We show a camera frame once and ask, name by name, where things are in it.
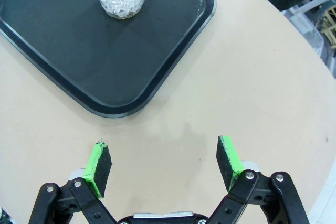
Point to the black serving tray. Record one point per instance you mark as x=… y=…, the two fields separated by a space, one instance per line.
x=92 y=58

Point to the clear plastic storage bin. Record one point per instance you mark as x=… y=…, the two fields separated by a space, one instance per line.
x=304 y=16

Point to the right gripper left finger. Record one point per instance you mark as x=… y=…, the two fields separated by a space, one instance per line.
x=101 y=171

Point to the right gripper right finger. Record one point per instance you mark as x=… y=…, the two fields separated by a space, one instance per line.
x=228 y=161

